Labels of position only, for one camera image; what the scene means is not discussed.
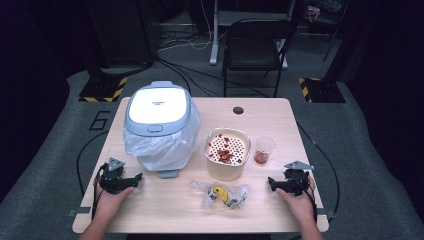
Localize white floor cable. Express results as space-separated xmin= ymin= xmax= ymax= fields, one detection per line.
xmin=156 ymin=0 xmax=214 ymax=53

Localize black floor cable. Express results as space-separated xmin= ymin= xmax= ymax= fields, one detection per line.
xmin=154 ymin=55 xmax=269 ymax=99

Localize grey table edge clamp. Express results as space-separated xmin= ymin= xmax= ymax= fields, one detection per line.
xmin=316 ymin=207 xmax=336 ymax=224
xmin=66 ymin=206 xmax=92 ymax=218

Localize red dried fruit pieces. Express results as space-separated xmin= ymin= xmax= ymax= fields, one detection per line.
xmin=254 ymin=150 xmax=270 ymax=165
xmin=207 ymin=133 xmax=244 ymax=165

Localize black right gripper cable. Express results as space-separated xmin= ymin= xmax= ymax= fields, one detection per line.
xmin=295 ymin=122 xmax=341 ymax=223

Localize white grey pedal trash can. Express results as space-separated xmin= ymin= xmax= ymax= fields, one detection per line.
xmin=123 ymin=80 xmax=202 ymax=180

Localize person's right hand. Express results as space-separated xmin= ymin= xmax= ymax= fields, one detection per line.
xmin=275 ymin=175 xmax=318 ymax=224

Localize black folding chair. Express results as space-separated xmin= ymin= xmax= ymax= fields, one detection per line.
xmin=221 ymin=18 xmax=297 ymax=98

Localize black base with hazard stripes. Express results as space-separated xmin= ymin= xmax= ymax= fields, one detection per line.
xmin=298 ymin=77 xmax=347 ymax=104
xmin=78 ymin=76 xmax=129 ymax=104

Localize clear plastic cup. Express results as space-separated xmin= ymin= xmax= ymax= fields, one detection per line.
xmin=254 ymin=135 xmax=277 ymax=166

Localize black cabinet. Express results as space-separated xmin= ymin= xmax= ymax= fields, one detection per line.
xmin=85 ymin=0 xmax=157 ymax=68

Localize person's left hand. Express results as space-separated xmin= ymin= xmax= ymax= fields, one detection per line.
xmin=94 ymin=185 xmax=136 ymax=224

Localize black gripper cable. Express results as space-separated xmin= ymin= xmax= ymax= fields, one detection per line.
xmin=295 ymin=122 xmax=341 ymax=223
xmin=76 ymin=130 xmax=110 ymax=221

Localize beige basin with perforated strainer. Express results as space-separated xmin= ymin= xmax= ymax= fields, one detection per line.
xmin=204 ymin=127 xmax=252 ymax=183

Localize crumpled clear plastic wrapper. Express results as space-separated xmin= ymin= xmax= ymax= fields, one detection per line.
xmin=190 ymin=179 xmax=251 ymax=211

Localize yellow banana peel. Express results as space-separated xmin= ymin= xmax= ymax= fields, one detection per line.
xmin=207 ymin=185 xmax=231 ymax=205

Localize white metal desk frame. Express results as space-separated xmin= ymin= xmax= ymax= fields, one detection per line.
xmin=208 ymin=0 xmax=297 ymax=70

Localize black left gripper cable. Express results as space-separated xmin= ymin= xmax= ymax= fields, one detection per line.
xmin=76 ymin=130 xmax=110 ymax=221

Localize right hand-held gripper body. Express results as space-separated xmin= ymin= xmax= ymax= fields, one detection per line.
xmin=279 ymin=160 xmax=315 ymax=198

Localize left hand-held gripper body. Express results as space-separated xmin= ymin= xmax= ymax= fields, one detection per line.
xmin=98 ymin=157 xmax=134 ymax=196

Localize clear plastic trash bag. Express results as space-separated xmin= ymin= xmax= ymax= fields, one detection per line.
xmin=123 ymin=103 xmax=202 ymax=173

